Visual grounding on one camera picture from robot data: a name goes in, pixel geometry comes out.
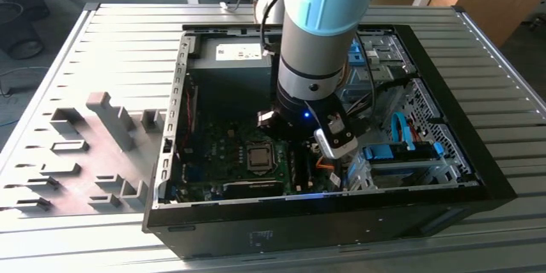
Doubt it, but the black chair base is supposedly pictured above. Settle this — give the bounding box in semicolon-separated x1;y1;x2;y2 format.
521;13;546;33

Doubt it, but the blue disk carrier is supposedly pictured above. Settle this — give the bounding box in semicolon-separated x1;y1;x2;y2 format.
361;143;444;162
346;162;366;190
347;38;365;68

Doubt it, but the CPU socket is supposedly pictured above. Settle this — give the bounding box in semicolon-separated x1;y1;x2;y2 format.
242;140;279;176

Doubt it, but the white power supply label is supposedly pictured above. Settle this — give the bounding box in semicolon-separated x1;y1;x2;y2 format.
215;42;262;61

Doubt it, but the grey power supply unit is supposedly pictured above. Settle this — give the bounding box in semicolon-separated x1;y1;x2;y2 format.
186;36;274;123

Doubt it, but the grey parts rack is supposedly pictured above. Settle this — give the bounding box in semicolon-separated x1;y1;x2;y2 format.
0;91;169;219

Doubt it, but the black cable bundle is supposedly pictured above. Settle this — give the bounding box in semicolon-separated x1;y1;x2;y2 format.
341;77;406;127

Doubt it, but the black disk drive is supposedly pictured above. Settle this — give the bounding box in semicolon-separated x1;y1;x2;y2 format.
398;143;437;162

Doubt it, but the black graphics card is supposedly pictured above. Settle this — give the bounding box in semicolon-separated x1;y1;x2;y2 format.
221;179;286;200

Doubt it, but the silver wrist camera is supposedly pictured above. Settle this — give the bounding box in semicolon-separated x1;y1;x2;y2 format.
314;119;361;160

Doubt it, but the black PC case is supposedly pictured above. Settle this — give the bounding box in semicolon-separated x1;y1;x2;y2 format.
141;23;518;260

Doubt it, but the black camera bracket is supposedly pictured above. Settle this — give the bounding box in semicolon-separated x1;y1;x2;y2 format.
303;95;355;150

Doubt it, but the green motherboard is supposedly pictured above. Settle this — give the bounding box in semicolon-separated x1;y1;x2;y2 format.
170;116;342;203

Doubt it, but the blue flat wire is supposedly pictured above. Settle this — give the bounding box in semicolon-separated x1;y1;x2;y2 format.
390;111;418;152

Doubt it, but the silver CPU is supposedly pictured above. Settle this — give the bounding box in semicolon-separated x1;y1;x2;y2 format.
249;148;274;166

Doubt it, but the orange wire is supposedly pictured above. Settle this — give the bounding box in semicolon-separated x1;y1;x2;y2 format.
315;154;342;171

